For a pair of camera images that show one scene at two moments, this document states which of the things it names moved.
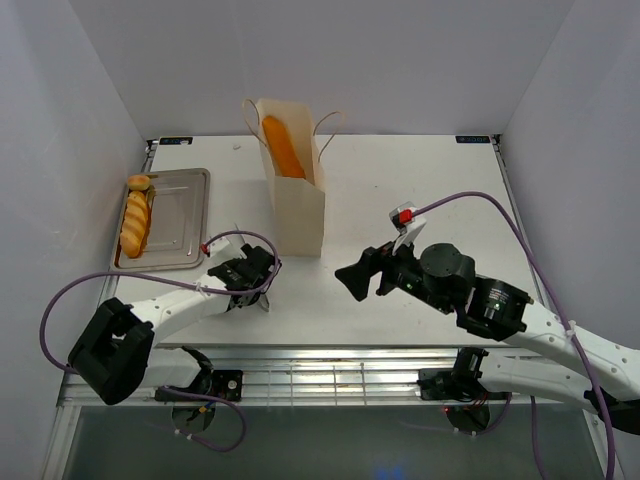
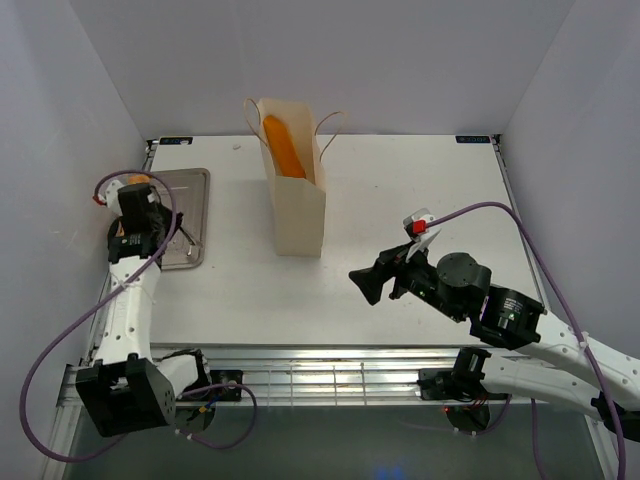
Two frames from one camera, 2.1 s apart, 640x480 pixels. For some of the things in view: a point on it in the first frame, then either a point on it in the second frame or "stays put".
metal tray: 178,226 stays put
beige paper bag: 300,202 stays put
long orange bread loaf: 283,156 stays put
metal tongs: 233,301 to 187,237
